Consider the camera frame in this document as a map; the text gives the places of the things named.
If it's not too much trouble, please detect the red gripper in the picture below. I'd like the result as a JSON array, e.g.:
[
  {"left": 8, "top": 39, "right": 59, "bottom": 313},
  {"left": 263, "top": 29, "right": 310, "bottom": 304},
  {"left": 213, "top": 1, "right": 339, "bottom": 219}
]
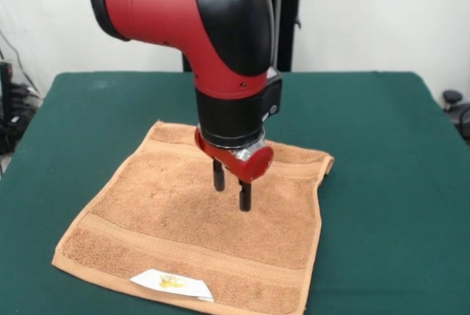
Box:
[{"left": 193, "top": 128, "right": 275, "bottom": 213}]

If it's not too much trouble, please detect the orange terry towel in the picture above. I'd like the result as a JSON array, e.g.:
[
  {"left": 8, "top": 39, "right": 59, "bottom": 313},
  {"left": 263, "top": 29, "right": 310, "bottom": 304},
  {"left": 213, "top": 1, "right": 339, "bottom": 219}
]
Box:
[{"left": 51, "top": 120, "right": 336, "bottom": 315}]

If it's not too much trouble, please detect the dark green table cloth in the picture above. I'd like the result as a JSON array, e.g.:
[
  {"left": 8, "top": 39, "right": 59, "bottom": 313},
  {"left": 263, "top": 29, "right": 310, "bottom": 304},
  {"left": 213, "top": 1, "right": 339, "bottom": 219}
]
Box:
[{"left": 0, "top": 70, "right": 470, "bottom": 315}]

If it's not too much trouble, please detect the black equipment stack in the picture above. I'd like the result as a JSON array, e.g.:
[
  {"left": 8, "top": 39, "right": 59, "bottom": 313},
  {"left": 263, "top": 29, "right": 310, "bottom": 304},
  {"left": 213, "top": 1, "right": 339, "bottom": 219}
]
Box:
[{"left": 0, "top": 59, "right": 42, "bottom": 155}]

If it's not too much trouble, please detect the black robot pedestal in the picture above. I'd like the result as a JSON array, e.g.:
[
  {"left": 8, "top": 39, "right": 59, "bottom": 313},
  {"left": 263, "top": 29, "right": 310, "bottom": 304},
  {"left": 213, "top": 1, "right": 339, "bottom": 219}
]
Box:
[{"left": 181, "top": 0, "right": 317, "bottom": 73}]

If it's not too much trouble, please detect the grey cable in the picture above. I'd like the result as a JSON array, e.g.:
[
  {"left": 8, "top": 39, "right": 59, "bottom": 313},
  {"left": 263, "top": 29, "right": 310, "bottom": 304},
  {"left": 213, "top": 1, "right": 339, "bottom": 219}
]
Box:
[{"left": 0, "top": 30, "right": 40, "bottom": 92}]

